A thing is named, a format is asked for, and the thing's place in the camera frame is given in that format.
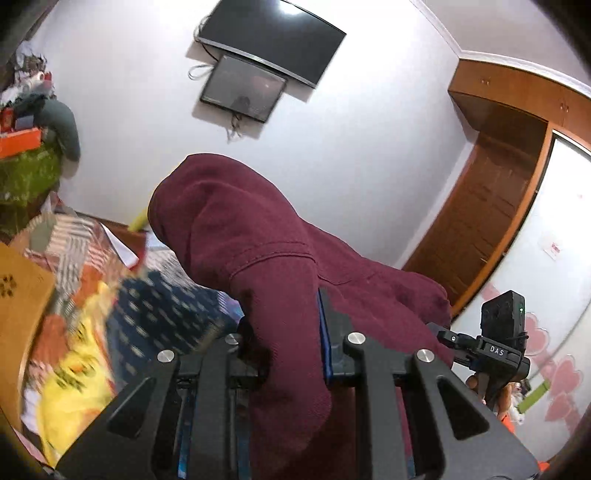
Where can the yellow cloth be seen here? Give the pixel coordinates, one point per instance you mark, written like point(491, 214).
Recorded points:
point(78, 383)

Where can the green strip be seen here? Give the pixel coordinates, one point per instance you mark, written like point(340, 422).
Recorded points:
point(533, 397)

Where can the pile of assorted clutter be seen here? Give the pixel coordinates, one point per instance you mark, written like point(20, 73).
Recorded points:
point(25, 87)

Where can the small black monitor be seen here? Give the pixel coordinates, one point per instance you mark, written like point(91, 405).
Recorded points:
point(240, 87)

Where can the striped patchwork blanket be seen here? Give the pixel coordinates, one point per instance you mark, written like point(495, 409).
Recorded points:
point(78, 249)

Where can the brown wooden wardrobe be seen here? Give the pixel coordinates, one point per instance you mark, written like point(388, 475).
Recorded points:
point(489, 194)

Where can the maroon button shirt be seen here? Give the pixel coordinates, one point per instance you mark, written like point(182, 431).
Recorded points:
point(258, 230)

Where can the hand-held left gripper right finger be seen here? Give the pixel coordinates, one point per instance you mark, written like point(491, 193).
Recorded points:
point(323, 332)

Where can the white wardrobe door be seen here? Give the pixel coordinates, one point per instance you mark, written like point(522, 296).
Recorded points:
point(545, 207)

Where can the black wall television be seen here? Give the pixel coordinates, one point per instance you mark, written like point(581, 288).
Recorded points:
point(277, 37)

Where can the white paper note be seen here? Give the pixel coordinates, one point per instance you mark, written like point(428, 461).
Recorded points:
point(552, 250)

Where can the navy white patterned garment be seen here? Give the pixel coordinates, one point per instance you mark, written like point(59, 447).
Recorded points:
point(157, 314)

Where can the brown cardboard box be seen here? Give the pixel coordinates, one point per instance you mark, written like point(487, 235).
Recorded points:
point(18, 314)

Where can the yellow stick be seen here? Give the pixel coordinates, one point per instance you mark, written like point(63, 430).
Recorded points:
point(138, 221)

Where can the person's right hand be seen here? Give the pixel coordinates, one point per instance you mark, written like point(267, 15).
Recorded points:
point(475, 383)

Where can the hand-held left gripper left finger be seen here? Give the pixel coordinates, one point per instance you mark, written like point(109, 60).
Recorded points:
point(221, 369)

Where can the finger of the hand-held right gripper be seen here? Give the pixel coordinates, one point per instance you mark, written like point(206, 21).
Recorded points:
point(455, 341)

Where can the orange box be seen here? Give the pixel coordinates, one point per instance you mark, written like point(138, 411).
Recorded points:
point(18, 143)

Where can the grey cloth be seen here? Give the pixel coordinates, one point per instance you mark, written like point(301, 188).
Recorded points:
point(60, 124)

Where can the pink heart stickers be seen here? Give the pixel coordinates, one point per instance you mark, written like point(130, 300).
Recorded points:
point(561, 383)

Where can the green patterned cloth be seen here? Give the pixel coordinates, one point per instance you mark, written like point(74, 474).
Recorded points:
point(27, 180)

